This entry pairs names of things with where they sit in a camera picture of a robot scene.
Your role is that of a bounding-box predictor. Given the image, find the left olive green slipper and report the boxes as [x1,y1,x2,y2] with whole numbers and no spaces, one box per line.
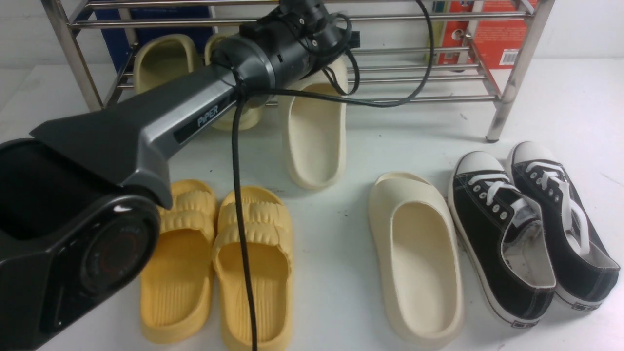
[133,34,203,94]

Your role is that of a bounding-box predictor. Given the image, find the cream foam slipper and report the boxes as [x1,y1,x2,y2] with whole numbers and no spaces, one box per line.
[367,173,464,349]
[279,57,350,191]

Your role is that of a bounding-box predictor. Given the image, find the olive green slipper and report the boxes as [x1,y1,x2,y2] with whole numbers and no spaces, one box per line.
[133,34,203,94]
[204,33,266,132]

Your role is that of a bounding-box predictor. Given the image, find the blue box behind rack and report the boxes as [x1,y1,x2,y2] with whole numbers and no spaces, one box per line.
[94,6,213,73]

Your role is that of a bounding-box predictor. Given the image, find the right yellow ridged slipper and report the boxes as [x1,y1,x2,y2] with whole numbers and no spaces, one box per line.
[212,186,294,351]

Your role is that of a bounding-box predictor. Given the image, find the yellow ridged slipper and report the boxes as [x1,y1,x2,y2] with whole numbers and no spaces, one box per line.
[212,186,294,351]
[140,179,218,344]

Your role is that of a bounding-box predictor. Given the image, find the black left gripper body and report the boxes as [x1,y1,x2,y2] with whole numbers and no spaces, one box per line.
[278,0,359,66]

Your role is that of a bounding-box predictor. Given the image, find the red cardboard box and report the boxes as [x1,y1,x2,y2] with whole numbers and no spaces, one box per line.
[431,0,527,69]

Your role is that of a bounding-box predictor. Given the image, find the black canvas sneaker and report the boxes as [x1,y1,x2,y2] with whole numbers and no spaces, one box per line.
[507,141,620,312]
[448,151,557,329]

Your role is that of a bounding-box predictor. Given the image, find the stainless steel shoe rack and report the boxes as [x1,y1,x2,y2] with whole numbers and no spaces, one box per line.
[41,0,555,143]

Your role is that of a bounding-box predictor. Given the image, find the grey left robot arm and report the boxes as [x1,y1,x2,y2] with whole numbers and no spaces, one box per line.
[1,0,352,351]

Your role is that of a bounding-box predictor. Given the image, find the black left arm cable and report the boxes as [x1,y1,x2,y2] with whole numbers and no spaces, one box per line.
[229,0,435,351]

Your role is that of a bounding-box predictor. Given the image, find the right olive green slipper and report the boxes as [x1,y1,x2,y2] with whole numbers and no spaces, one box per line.
[204,33,266,132]

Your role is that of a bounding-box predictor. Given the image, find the left yellow ridged slipper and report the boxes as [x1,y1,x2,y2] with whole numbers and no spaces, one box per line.
[140,179,218,344]

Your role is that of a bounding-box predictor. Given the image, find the left black canvas sneaker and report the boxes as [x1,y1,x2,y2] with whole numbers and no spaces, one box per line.
[448,151,557,329]

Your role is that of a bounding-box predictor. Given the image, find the right black canvas sneaker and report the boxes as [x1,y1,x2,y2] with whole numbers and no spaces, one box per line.
[507,141,620,312]

